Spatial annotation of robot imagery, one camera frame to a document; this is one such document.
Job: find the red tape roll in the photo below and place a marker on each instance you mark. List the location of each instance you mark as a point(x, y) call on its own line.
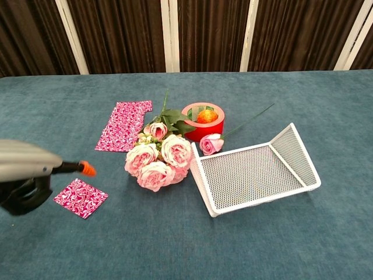
point(204, 132)

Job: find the single pink rose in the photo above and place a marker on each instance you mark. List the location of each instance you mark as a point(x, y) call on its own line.
point(209, 144)

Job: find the pink patterned paper stack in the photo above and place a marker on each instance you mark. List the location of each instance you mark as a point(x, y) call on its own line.
point(128, 116)

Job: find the blue velvet table cloth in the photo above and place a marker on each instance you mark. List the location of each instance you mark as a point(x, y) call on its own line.
point(145, 248)

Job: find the white frame post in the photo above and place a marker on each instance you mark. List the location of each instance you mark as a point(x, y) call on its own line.
point(73, 38)
point(170, 35)
point(356, 35)
point(249, 35)

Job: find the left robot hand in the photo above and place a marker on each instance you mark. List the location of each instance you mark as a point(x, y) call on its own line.
point(26, 160)

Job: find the white mesh tray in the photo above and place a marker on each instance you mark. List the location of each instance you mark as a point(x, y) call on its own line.
point(250, 175)

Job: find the pink peony bouquet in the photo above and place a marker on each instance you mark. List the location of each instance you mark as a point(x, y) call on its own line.
point(151, 163)

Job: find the orange ball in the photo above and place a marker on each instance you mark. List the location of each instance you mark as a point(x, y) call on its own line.
point(207, 116)

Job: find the brown curtain panel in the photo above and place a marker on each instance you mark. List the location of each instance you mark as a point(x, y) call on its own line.
point(116, 35)
point(29, 35)
point(212, 35)
point(365, 52)
point(300, 35)

